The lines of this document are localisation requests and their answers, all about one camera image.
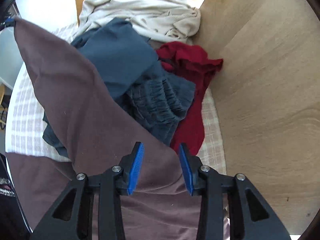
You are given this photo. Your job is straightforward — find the brown fleece garment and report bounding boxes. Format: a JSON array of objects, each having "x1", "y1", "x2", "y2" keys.
[{"x1": 7, "y1": 18, "x2": 201, "y2": 239}]

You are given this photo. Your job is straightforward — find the person's black tweed torso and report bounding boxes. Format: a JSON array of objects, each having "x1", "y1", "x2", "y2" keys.
[{"x1": 0, "y1": 154, "x2": 30, "y2": 239}]

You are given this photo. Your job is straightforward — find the pink plaid table cloth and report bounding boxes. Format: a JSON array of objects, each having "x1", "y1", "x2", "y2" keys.
[{"x1": 5, "y1": 20, "x2": 176, "y2": 173}]

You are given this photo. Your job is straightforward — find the dark blue-grey garment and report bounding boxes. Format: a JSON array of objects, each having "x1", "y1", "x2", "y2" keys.
[{"x1": 42, "y1": 17, "x2": 163, "y2": 158}]

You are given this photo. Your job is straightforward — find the large plywood board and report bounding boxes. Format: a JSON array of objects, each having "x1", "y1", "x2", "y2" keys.
[{"x1": 74, "y1": 0, "x2": 320, "y2": 237}]

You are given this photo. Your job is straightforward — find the grey ribbed knit garment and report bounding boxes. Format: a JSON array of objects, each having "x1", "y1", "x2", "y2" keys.
[{"x1": 123, "y1": 69, "x2": 195, "y2": 146}]

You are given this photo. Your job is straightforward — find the beige knit garment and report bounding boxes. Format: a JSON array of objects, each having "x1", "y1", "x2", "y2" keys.
[{"x1": 77, "y1": 0, "x2": 201, "y2": 43}]

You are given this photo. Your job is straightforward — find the red garment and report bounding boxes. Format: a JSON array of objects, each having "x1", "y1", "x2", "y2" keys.
[{"x1": 156, "y1": 42, "x2": 223, "y2": 155}]

